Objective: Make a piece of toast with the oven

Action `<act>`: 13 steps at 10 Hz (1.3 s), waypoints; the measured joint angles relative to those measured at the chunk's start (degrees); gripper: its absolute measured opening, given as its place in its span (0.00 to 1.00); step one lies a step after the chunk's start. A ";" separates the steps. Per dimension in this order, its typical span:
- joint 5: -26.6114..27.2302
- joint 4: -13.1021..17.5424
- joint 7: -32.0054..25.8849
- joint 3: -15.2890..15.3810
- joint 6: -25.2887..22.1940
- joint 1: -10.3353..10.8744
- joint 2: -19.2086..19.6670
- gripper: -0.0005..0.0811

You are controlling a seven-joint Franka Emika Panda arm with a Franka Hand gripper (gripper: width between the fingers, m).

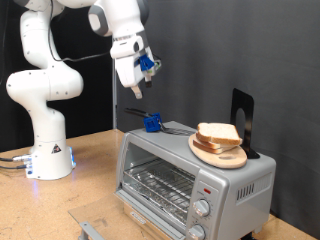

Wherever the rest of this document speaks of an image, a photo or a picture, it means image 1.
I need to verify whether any round wooden cutting board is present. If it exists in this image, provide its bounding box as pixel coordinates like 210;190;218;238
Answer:
188;132;249;170

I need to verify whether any black base cable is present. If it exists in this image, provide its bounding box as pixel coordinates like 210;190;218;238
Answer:
0;163;28;171

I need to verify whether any silver oven knob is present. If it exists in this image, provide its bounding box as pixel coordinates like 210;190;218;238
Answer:
192;198;211;218
187;224;207;240

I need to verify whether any base cable with silver plug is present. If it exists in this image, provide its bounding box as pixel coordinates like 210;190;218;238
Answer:
0;153;32;164

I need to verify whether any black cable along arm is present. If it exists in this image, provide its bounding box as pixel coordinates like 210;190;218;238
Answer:
47;0;114;63

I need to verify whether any silver toaster oven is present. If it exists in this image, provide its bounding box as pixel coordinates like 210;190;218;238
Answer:
115;120;278;240

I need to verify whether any metal pole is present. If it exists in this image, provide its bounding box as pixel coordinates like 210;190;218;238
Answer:
111;59;119;130

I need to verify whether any glass toaster oven door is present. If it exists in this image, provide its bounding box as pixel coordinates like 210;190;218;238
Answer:
68;189;188;240

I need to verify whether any metal spatula with blue block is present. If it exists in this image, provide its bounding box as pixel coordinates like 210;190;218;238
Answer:
124;107;196;136

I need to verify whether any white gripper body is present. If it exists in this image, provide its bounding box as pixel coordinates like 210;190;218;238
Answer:
114;46;158;90

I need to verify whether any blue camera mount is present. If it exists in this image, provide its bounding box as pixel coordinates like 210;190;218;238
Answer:
137;53;156;72

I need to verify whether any black metal bookend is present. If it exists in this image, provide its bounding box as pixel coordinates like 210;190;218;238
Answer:
229;87;261;160

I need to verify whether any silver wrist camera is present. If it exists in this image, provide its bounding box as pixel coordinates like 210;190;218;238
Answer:
144;59;163;83

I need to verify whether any wooden box under oven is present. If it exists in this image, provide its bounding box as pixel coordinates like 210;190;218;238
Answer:
123;200;163;240

